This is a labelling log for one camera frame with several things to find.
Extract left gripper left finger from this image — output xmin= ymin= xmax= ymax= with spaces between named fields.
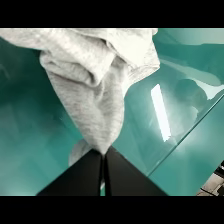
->
xmin=36 ymin=149 xmax=103 ymax=197

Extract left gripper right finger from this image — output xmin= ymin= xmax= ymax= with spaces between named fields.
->
xmin=104 ymin=145 xmax=168 ymax=197

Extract grey T-shirt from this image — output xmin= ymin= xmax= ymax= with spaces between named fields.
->
xmin=0 ymin=28 xmax=161 ymax=167

